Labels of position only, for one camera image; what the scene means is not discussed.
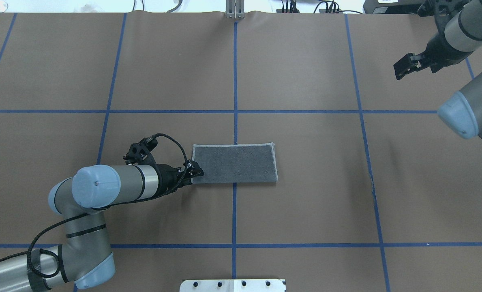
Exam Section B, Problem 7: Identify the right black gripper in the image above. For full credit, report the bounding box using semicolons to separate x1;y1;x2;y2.
393;33;473;81

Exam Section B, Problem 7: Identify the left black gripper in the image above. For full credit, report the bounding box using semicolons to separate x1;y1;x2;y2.
156;159;204;197

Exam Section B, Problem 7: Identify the pink and grey towel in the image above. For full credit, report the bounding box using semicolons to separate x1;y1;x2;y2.
191;142;278;184

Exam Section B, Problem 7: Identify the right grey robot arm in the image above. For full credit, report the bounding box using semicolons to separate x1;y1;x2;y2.
393;0;482;140

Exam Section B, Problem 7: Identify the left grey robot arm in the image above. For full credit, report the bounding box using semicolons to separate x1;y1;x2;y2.
0;160;204;292

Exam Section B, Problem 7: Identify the black equipment box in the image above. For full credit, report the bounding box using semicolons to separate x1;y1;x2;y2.
362;0;424;15

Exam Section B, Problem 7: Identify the brown table cover sheet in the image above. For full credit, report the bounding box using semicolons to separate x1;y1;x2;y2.
0;11;482;292

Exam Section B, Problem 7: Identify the blue tape line lengthwise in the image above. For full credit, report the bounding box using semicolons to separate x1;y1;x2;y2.
231;21;238;279

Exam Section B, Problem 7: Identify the blue tape line crosswise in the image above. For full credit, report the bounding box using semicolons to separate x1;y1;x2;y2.
0;109;437;114

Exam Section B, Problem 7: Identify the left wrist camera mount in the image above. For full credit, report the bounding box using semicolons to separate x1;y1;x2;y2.
123;137;158;167

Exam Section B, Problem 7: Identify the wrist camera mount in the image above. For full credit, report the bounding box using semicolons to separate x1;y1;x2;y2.
416;0;470;30
123;137;158;167

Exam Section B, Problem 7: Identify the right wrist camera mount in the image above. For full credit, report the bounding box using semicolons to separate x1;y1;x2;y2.
416;0;470;30

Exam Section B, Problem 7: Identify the white metal base plate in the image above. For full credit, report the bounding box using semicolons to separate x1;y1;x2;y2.
179;279;287;292

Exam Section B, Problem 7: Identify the grey metal bracket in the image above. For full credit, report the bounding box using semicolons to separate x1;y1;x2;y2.
225;0;246;20

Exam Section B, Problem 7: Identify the left black braided cable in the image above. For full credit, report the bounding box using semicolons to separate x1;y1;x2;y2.
0;133;189;280

